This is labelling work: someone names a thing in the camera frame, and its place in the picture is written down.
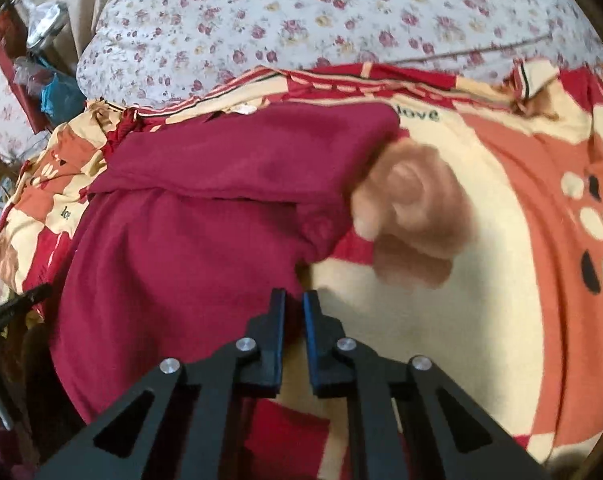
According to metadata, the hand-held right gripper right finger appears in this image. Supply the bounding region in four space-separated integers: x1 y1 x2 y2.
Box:
303 290 555 480

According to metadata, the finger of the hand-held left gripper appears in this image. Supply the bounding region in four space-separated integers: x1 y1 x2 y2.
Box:
0 284 52 341

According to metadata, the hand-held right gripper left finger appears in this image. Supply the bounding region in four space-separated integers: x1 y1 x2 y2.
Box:
34 287 287 480

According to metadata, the maroon fleece garment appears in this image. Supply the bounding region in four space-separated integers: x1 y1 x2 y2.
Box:
49 102 402 426

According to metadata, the person's left hand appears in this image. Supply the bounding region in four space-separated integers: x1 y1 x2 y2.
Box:
351 142 477 291

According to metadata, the orange red printed blanket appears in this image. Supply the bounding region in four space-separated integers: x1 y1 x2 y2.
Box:
0 57 603 480

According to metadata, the pale floral cloth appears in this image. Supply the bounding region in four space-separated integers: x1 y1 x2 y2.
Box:
0 65 37 161

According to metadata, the blue plastic bag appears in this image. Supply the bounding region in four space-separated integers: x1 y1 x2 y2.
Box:
40 72 87 126

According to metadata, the red hanging cloth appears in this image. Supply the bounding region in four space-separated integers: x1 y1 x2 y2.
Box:
0 7 47 133

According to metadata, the clear plastic bag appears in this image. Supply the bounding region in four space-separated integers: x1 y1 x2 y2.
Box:
14 55 57 86

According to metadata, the silver plastic bag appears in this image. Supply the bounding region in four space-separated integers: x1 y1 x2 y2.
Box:
26 2 70 46

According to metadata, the beige curtain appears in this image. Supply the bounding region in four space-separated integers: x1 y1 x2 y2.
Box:
32 0 132 76

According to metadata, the white floral quilt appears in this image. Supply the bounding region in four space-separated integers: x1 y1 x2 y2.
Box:
76 0 603 111

